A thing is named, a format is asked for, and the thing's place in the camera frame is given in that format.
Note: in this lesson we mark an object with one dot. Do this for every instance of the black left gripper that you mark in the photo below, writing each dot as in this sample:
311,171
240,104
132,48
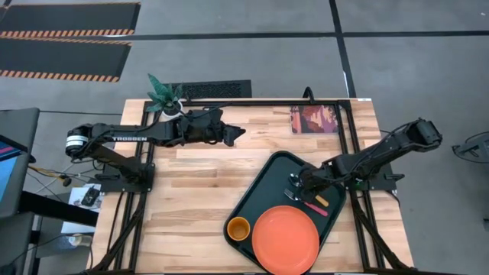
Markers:
210,130

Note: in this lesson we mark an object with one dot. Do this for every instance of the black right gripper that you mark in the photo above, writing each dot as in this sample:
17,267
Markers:
315,175

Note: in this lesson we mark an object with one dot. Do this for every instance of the orange plastic plate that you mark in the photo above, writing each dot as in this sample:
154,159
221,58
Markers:
285,240

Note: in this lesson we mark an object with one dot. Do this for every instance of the yellow-orange plastic cup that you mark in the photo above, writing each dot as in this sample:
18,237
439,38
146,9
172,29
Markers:
238,228

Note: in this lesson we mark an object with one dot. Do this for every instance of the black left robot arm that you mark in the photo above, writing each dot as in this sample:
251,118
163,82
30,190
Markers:
160,133

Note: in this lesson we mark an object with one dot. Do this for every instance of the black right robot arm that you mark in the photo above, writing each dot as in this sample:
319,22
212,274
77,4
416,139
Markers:
382,151

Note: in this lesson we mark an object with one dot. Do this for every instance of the dark green plastic tray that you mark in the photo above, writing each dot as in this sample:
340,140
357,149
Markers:
267,183

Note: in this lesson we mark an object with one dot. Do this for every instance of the black grille floor mat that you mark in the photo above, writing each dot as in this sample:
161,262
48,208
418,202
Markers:
214,89

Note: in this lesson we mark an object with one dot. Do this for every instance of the white plant pot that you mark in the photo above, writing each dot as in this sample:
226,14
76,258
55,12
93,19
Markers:
171,110

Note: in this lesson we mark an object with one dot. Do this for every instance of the colourful printed mat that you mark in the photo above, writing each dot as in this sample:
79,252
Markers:
313,119

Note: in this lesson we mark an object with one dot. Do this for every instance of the green leafy plant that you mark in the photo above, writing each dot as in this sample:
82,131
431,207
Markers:
160,89

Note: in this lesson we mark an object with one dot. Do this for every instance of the black handheld device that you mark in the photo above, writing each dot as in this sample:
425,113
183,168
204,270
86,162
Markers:
91,196

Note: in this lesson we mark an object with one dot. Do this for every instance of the black floor stand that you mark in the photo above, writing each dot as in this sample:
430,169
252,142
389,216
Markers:
471,147

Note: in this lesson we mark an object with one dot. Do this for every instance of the white paper sheet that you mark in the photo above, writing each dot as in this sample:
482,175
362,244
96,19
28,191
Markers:
72,225

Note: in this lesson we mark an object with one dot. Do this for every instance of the black hazard-striped floor mat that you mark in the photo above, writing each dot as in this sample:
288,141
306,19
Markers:
68,17
61,57

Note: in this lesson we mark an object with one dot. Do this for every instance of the grey monitor with blue screen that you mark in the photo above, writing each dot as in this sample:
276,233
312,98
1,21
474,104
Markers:
15,126

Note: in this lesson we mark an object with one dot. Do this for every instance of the black curved bracket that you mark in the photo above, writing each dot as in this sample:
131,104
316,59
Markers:
308,93

